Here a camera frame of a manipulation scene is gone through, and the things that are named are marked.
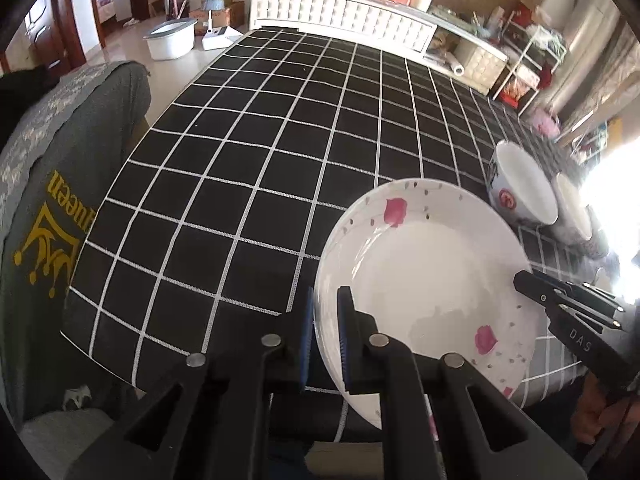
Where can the black garment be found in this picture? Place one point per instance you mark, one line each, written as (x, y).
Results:
(25, 87)

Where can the white paper roll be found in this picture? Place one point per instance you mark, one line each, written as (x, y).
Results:
(456, 66)

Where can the white bowl dark patterned outside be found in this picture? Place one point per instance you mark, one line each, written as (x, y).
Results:
(575, 210)
(597, 245)

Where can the pink bag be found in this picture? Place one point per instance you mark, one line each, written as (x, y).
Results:
(545, 122)

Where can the white plate pink flowers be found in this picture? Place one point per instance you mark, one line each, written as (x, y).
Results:
(425, 260)

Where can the cardboard box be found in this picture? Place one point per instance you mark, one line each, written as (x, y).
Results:
(235, 12)

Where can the white dustpan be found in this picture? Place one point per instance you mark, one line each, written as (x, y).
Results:
(222, 39)

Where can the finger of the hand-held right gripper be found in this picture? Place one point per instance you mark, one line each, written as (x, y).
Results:
(532, 287)
(602, 296)

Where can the black white checked tablecloth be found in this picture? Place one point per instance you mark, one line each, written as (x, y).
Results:
(250, 160)

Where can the person's right hand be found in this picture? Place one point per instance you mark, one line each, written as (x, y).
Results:
(592, 412)

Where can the grey cloth yellow crown print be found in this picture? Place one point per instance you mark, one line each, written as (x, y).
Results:
(75, 125)

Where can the white bowl red mark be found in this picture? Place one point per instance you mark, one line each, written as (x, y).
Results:
(525, 180)

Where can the grey quilted blanket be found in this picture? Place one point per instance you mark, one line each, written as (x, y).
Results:
(60, 440)

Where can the white plastic basin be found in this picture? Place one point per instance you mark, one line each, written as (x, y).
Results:
(170, 42)

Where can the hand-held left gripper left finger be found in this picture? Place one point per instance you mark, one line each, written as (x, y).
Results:
(306, 340)

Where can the white tufted cabinet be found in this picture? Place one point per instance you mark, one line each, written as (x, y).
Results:
(350, 15)

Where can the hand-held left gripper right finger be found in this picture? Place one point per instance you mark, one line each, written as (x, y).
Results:
(344, 340)

